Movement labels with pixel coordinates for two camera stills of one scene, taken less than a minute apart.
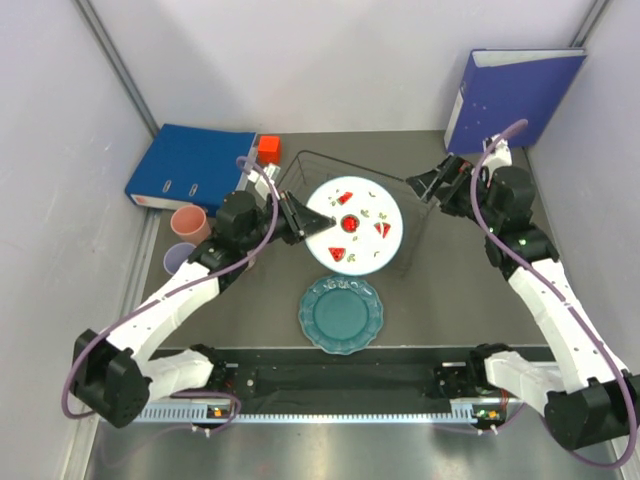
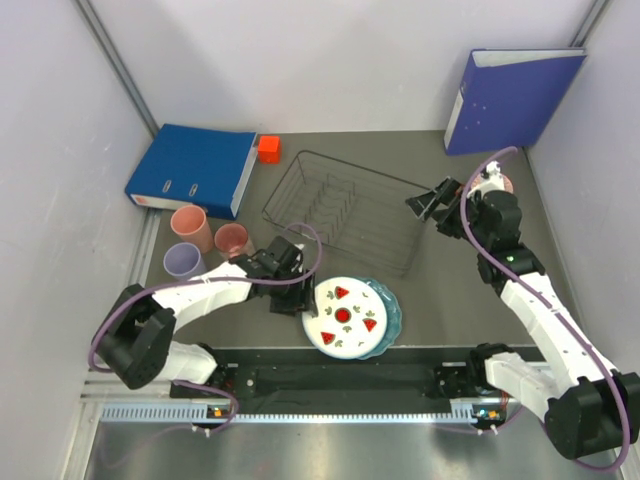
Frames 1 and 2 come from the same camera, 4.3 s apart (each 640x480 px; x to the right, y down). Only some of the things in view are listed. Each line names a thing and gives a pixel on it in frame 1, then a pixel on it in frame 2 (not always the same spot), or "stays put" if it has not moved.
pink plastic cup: [190, 222] stays put
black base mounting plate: [354, 381] stays put
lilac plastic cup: [177, 256] stays put
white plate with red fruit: [368, 229] → [351, 318]
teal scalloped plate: [341, 314] → [393, 316]
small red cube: [269, 150] stays put
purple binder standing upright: [501, 87] stays put
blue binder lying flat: [188, 167] stays put
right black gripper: [454, 171] → [449, 194]
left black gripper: [300, 220] → [297, 302]
